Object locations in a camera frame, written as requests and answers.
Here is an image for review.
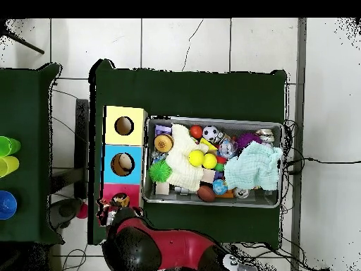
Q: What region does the cream waffle cloth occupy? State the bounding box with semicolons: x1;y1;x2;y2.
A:
164;123;211;192

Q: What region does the orange tiger plush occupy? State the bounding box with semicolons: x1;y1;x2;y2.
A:
96;198;118;227

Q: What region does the wooden box with three holes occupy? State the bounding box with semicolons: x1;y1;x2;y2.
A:
98;105;149;222

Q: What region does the shallow silver mesh bin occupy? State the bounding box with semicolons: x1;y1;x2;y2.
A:
141;115;285;209

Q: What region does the toy hamburger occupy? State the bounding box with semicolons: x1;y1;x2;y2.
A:
154;133;175;154

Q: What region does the orange red ball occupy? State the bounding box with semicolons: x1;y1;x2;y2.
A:
189;124;204;140

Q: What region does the green spiky rubber ball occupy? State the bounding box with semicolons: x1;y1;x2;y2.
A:
147;159;173;183

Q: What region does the yellow tennis ball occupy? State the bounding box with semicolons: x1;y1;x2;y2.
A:
202;152;219;169

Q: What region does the black white soccer ball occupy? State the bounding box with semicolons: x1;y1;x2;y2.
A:
202;125;219;142

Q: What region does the brown toy football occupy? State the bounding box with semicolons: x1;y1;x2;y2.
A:
196;184;216;203

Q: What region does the blue globe ball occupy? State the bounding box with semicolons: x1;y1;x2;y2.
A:
212;179;228;196

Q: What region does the mint green waffle cloth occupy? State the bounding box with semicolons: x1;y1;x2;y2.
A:
223;140;283;191

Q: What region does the small red floor ball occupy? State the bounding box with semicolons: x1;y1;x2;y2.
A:
75;203;89;219

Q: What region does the dark grey rounded object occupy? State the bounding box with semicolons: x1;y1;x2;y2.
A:
49;197;83;230

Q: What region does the dark green side table cloth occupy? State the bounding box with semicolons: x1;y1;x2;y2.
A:
0;62;64;245

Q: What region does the yellow green plastic cup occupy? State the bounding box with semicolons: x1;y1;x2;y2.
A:
0;155;20;179

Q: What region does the bright green plastic cup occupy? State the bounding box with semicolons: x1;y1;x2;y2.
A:
0;135;22;157

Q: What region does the blue plastic cup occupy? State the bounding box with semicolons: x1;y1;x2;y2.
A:
0;190;18;220

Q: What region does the black tripod leg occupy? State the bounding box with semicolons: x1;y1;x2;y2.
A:
0;29;45;55

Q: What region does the black power cable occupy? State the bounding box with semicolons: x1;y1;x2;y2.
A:
284;157;361;174

